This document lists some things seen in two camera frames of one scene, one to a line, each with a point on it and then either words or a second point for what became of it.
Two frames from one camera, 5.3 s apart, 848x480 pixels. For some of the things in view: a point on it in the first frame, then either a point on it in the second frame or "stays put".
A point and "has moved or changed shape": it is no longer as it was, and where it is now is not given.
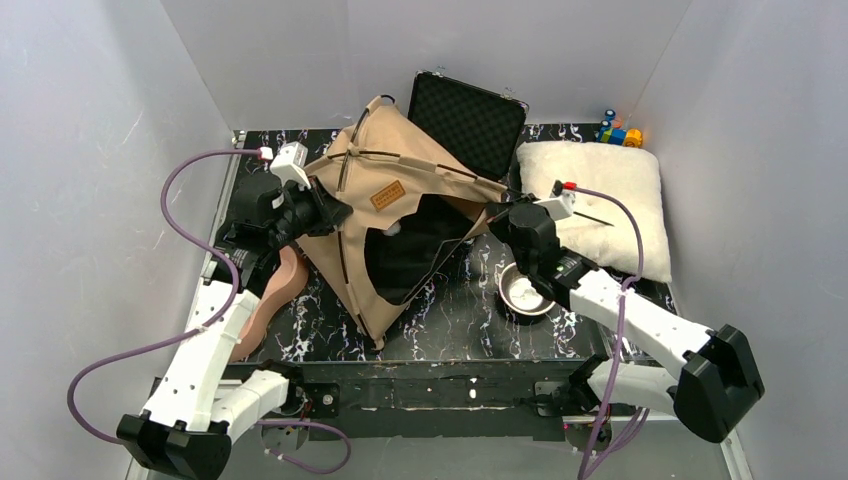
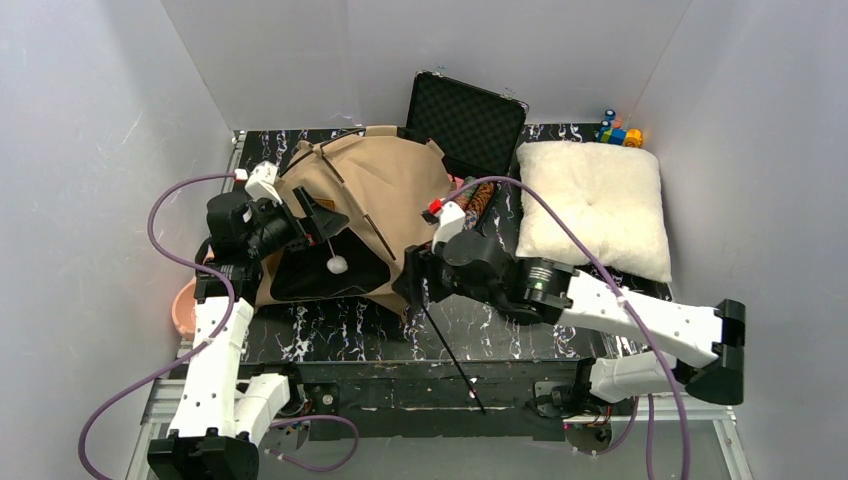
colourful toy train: x=611 y=132 stays put
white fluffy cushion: x=604 y=227 stays put
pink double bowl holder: x=289 y=277 to x=183 y=310
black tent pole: x=449 y=169 to x=335 y=170
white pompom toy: x=392 y=230 to x=337 y=265
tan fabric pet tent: x=411 y=200 has moved or changed shape
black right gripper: x=506 y=211 to x=416 y=279
